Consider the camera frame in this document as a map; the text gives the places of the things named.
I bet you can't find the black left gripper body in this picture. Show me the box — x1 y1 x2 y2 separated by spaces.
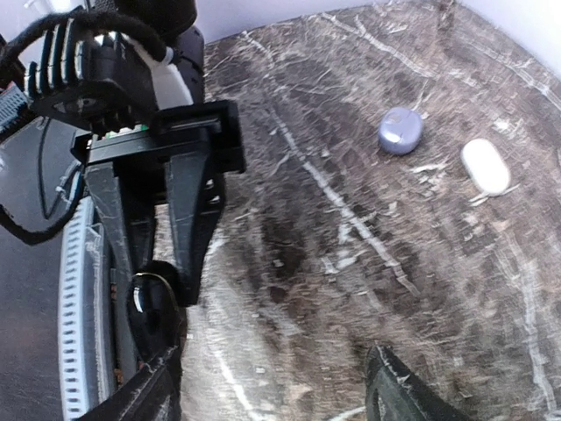
70 100 245 174

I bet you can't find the black earbud charging case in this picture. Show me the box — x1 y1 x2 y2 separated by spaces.
127 260 188 362

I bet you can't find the white slotted cable duct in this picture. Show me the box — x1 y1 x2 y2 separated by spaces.
58 196 117 420

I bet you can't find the purple earbud charging case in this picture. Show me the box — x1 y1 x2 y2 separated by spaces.
378 107 423 155

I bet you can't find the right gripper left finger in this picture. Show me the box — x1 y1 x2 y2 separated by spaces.
79 346 181 421

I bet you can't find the white earbud charging case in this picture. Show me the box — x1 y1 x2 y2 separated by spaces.
460 139 511 196

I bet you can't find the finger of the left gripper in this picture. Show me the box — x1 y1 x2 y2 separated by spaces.
85 164 133 289
166 153 225 307

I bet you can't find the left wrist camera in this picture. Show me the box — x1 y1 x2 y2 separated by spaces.
25 19 204 135

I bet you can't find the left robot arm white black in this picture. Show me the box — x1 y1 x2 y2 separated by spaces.
60 1 246 308

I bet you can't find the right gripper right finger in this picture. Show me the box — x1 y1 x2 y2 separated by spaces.
365 346 469 420

